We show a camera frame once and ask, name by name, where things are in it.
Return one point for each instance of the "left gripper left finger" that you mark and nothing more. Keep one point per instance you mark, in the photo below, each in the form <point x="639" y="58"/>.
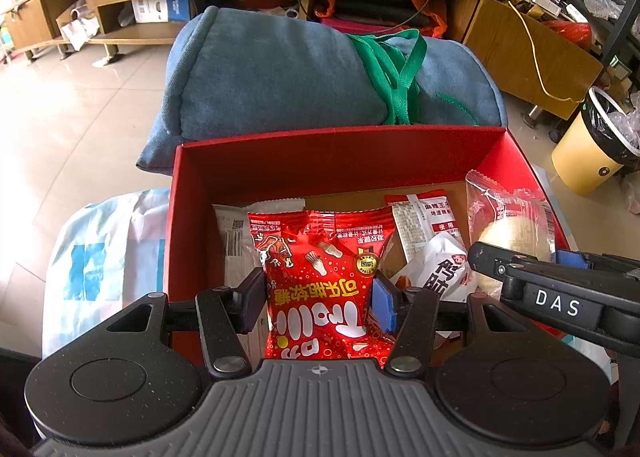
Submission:
<point x="225" y="313"/>

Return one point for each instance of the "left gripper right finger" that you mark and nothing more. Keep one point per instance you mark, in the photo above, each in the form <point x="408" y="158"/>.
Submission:
<point x="409" y="316"/>

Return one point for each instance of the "white red small snack pack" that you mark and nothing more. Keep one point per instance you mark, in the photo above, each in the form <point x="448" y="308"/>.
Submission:
<point x="441" y="266"/>

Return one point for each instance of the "red Trolli candy bag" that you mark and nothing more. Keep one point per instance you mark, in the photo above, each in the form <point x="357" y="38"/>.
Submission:
<point x="319" y="268"/>

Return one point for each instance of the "bread bun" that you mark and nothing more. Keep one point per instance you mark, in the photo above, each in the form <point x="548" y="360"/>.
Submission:
<point x="519" y="220"/>

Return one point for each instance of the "white red spicy strip packet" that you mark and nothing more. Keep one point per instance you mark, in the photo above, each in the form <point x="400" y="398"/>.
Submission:
<point x="420" y="217"/>

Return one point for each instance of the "blue white checkered cloth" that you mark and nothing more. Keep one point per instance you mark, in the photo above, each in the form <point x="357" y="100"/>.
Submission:
<point x="107" y="255"/>

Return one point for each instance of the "yellow trash bin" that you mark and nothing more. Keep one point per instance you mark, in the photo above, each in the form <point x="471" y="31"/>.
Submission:
<point x="600" y="141"/>

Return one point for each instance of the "rolled blue blanket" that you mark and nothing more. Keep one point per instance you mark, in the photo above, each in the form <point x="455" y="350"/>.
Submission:
<point x="234" y="73"/>

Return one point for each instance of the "wooden TV cabinet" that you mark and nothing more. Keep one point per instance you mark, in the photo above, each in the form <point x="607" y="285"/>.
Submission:
<point x="525" y="58"/>

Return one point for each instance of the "orange plastic bag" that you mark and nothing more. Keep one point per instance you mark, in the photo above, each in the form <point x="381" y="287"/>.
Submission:
<point x="428" y="16"/>

